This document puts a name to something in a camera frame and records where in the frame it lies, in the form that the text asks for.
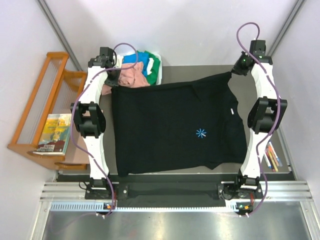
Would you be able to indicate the pink t-shirt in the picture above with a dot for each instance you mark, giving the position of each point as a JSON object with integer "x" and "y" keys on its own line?
{"x": 130, "y": 78}

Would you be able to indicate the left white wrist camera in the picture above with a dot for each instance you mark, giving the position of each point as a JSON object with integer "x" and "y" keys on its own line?
{"x": 118, "y": 61}

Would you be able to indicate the orange wooden rack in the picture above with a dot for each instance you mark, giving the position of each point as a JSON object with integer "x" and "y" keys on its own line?
{"x": 53, "y": 92}

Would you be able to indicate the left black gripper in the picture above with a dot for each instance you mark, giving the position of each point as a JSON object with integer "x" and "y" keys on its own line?
{"x": 113, "y": 78}

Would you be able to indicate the yellow book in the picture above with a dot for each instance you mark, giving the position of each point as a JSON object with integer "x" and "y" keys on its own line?
{"x": 55, "y": 135}

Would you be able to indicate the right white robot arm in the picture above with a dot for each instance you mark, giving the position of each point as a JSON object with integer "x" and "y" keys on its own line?
{"x": 264, "y": 117}

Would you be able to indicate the white laundry basket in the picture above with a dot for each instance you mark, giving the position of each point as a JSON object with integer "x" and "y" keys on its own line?
{"x": 159, "y": 79}

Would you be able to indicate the black t-shirt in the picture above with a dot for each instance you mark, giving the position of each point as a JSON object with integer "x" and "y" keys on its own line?
{"x": 177, "y": 125}

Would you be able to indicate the green t-shirt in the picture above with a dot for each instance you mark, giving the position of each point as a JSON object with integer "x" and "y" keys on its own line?
{"x": 151, "y": 66}

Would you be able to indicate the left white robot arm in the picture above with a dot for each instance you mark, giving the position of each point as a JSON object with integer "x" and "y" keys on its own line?
{"x": 90, "y": 121}

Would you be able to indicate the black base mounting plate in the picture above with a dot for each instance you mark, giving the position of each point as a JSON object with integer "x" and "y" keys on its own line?
{"x": 178, "y": 190}

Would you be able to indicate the white slotted cable duct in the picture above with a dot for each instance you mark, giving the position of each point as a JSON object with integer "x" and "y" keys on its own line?
{"x": 104, "y": 207}

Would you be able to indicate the blue t-shirt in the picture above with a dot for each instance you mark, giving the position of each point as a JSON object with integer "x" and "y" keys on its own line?
{"x": 135, "y": 58}

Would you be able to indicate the pack of markers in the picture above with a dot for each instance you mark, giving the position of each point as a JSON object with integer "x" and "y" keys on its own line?
{"x": 271, "y": 158}

